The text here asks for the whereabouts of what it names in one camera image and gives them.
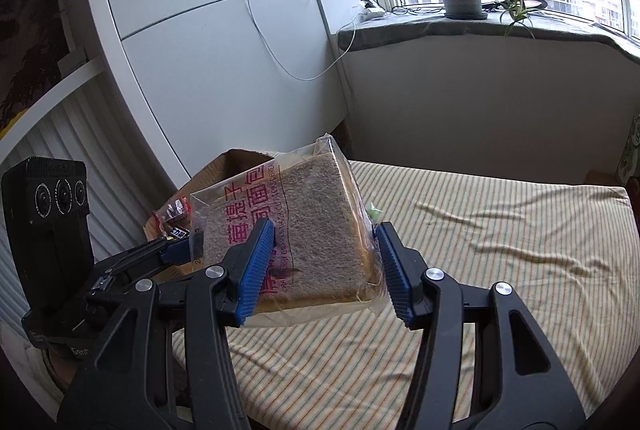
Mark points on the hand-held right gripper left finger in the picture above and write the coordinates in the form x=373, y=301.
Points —
x=257, y=270

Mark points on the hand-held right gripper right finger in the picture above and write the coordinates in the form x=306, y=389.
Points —
x=395, y=270

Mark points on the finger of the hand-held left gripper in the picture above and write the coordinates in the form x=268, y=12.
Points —
x=176, y=253

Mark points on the dark blue snack packet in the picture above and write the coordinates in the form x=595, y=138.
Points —
x=178, y=232

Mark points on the bagged sliced bread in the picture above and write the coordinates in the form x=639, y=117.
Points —
x=310, y=220

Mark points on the brown cardboard box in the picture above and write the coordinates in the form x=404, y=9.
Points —
x=220, y=170

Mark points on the red snack packet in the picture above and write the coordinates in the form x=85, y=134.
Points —
x=161, y=216

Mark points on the green candy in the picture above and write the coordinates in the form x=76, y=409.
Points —
x=373, y=211

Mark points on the white slatted headboard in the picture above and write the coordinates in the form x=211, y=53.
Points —
x=75, y=125

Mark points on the white cabinet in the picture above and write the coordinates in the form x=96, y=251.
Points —
x=200, y=60

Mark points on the white power strip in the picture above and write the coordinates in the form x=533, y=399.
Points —
x=373, y=13

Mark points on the grey stone window sill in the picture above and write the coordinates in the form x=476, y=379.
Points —
x=500, y=30

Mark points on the green patterned cloth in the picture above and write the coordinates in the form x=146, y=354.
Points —
x=631, y=150

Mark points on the small spider plant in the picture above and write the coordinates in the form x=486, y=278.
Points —
x=517, y=13

